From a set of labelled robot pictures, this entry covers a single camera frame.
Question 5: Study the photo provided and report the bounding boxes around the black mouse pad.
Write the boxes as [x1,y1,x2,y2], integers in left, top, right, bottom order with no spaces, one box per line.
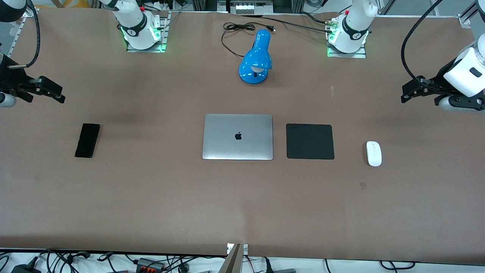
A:
[285,123,335,160]

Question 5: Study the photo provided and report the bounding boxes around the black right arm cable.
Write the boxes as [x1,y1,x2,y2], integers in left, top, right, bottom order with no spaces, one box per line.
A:
[8,0,41,70]

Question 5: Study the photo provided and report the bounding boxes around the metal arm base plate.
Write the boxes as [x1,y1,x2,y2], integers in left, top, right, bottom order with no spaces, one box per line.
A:
[126,11,169,53]
[327,18,367,59]

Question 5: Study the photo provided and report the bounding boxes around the aluminium frame rail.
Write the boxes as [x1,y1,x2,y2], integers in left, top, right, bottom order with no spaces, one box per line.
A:
[7,9,30,54]
[458,7,479,28]

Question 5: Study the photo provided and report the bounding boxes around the white computer mouse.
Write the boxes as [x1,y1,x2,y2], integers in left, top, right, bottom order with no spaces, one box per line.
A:
[366,141,383,167]

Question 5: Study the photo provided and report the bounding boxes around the black looped floor cable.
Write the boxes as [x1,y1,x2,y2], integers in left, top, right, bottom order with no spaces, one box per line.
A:
[379,260,416,271]

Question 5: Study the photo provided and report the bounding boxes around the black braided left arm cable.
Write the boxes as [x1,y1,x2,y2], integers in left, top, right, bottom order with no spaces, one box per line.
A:
[401,0,444,93]

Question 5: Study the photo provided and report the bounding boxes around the black lamp power cord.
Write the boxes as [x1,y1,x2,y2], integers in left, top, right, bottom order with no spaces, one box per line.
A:
[221,22,276,58]

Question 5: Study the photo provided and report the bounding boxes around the white power strip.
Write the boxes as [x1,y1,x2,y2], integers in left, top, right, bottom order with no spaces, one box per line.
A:
[229,0,274,15]

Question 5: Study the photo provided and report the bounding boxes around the black smartphone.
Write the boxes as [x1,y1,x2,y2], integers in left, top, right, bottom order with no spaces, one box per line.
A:
[74,123,101,159]

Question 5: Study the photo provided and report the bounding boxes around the silver closed laptop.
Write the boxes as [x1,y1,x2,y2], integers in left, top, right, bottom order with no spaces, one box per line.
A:
[202,113,274,161]

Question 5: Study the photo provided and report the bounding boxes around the black cable across table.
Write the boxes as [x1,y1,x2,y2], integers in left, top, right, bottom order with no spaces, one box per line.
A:
[242,14,336,35]

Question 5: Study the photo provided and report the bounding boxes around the brown post with metal bracket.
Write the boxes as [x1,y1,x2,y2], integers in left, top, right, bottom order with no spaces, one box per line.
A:
[226,243,249,273]

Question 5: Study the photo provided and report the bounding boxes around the black floor cable tangle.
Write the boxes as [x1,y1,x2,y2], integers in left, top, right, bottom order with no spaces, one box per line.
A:
[39,249,91,273]

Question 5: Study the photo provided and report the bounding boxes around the grey connector block orange levers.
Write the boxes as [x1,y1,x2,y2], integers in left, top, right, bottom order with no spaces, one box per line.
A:
[136,257,166,273]

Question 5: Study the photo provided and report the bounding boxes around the black power adapter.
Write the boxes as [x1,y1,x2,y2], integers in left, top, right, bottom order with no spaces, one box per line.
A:
[11,263,41,273]

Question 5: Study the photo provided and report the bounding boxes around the blue desk lamp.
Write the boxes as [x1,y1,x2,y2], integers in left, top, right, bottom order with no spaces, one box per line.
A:
[238,29,273,86]

